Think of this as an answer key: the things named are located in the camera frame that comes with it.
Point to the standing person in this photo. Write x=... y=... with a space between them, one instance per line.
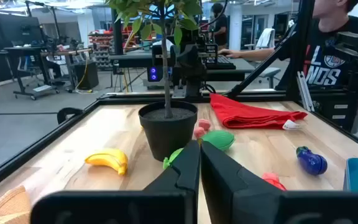
x=220 y=31

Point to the purple toy eggplant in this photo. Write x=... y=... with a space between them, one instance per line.
x=312 y=163

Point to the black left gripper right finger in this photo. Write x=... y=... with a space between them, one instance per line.
x=235 y=199

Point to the potted plant in black pot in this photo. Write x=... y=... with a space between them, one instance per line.
x=166 y=137

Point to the black keyboard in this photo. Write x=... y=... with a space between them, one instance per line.
x=221 y=62

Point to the black monitor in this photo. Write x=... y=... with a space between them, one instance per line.
x=20 y=31

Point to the computer with purple lights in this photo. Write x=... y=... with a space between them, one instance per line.
x=153 y=74

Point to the wooden top desk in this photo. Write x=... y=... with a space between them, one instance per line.
x=67 y=52

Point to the silver aluminium bar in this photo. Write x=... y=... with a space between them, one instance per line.
x=304 y=93

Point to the pink toy food piece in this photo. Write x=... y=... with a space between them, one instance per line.
x=204 y=124
x=198 y=133

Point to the orange cloth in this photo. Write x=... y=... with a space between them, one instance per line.
x=8 y=205

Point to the red folded cloth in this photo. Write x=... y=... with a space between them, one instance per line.
x=244 y=115

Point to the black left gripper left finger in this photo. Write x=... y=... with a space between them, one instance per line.
x=166 y=205

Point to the shelf with red bins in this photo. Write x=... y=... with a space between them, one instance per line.
x=101 y=40

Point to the seated person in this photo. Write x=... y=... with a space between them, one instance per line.
x=328 y=62

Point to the black aluminium table frame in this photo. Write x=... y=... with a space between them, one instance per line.
x=135 y=99

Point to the black box on floor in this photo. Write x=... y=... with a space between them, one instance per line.
x=87 y=74

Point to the yellow toy banana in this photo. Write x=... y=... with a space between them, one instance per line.
x=110 y=158

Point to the black rolling desk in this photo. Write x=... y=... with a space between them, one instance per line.
x=26 y=49

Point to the white chair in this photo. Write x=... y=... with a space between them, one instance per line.
x=265 y=39

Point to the black control box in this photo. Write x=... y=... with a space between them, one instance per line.
x=328 y=115

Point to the light green bumpy toy fruit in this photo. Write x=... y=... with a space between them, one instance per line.
x=174 y=155

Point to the dark grey desk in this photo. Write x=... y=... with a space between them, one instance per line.
x=135 y=60

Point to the dark green ribbed toy vegetable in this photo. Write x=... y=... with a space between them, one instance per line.
x=219 y=139

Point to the black clamp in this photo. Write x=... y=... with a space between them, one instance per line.
x=67 y=111

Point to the red round toy fruit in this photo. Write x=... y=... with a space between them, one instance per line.
x=272 y=180

